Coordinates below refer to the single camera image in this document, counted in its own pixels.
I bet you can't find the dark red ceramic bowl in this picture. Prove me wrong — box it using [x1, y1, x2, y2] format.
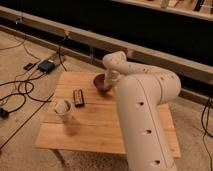
[93, 74, 112, 92]

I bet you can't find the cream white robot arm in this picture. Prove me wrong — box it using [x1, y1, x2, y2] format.
[103, 51, 181, 171]

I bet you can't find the small dark brown box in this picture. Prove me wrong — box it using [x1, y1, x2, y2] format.
[73, 89, 84, 107]

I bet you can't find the white paper cup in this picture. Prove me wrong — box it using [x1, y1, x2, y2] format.
[54, 99, 72, 122]

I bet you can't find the black power adapter box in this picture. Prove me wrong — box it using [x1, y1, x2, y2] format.
[38, 60, 55, 73]

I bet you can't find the small black device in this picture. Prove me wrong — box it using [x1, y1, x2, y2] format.
[24, 63, 36, 71]

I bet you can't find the metal table leg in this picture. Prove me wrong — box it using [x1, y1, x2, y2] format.
[52, 150, 67, 167]

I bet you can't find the black plug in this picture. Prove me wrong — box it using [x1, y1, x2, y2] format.
[0, 107, 9, 119]

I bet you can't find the black cable right side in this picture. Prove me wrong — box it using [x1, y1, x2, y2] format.
[200, 96, 213, 168]

